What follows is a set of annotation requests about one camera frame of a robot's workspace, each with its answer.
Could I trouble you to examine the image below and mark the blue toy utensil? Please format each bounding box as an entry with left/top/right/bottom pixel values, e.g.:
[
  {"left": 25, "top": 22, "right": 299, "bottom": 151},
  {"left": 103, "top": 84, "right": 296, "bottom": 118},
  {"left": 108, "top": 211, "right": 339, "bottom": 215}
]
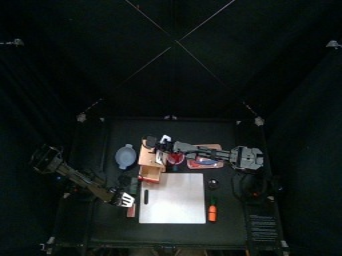
[{"left": 199, "top": 157, "right": 220, "bottom": 166}]

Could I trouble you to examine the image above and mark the white cutting board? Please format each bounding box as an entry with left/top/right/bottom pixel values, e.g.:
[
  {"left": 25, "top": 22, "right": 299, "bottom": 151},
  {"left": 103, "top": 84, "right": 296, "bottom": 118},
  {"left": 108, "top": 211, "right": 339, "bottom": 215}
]
[{"left": 137, "top": 172, "right": 207, "bottom": 225}]

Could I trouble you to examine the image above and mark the wooden box with red drawer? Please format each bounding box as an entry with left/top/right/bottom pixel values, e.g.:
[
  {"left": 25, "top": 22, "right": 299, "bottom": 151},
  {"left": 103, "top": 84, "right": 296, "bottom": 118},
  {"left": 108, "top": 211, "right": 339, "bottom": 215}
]
[{"left": 136, "top": 143, "right": 167, "bottom": 184}]

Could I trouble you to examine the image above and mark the orange toy carrot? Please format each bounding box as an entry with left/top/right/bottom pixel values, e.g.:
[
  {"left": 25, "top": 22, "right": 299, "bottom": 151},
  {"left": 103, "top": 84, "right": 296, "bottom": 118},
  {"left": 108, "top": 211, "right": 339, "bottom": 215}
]
[{"left": 207, "top": 195, "right": 219, "bottom": 223}]

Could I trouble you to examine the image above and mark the pink wooden tray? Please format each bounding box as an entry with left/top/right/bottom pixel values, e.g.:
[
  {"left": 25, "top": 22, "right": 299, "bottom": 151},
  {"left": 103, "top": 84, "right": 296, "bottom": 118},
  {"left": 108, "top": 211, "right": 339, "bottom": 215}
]
[{"left": 185, "top": 143, "right": 224, "bottom": 170}]

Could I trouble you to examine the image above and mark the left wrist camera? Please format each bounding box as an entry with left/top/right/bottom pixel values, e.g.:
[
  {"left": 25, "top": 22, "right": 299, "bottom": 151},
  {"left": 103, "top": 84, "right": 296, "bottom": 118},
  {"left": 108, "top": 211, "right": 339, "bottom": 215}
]
[{"left": 116, "top": 174, "right": 132, "bottom": 189}]

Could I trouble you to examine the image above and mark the red plastic cup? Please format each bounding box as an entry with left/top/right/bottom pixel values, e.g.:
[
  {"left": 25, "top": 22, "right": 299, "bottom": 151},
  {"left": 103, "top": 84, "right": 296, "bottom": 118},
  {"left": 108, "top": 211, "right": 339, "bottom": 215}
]
[{"left": 165, "top": 151, "right": 185, "bottom": 167}]

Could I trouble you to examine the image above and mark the blue-grey bowl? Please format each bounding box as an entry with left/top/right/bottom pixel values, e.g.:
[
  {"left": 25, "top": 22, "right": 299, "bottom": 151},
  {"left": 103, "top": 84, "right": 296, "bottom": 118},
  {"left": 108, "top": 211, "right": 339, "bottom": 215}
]
[{"left": 113, "top": 143, "right": 137, "bottom": 171}]

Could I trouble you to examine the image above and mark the black printed label sheet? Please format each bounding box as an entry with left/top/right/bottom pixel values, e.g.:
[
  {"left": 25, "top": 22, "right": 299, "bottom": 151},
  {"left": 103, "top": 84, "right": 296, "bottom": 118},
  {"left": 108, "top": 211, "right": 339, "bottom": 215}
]
[{"left": 247, "top": 213, "right": 280, "bottom": 249}]

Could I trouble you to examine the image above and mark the thin diagonal brace wire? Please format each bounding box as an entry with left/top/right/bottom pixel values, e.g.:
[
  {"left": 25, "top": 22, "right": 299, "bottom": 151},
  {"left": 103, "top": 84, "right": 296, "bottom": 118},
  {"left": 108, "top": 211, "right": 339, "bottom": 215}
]
[
  {"left": 123, "top": 0, "right": 264, "bottom": 119},
  {"left": 81, "top": 0, "right": 236, "bottom": 114}
]

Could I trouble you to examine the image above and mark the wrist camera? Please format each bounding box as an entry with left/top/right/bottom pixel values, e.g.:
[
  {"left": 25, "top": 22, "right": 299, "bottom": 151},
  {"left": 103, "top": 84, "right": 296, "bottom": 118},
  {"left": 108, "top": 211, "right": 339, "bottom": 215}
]
[
  {"left": 141, "top": 134, "right": 160, "bottom": 148},
  {"left": 116, "top": 174, "right": 132, "bottom": 189}
]

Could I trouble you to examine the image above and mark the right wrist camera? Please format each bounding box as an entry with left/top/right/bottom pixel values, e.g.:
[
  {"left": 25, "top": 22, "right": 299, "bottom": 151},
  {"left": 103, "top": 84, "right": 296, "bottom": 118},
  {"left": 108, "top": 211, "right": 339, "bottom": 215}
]
[{"left": 141, "top": 134, "right": 160, "bottom": 148}]

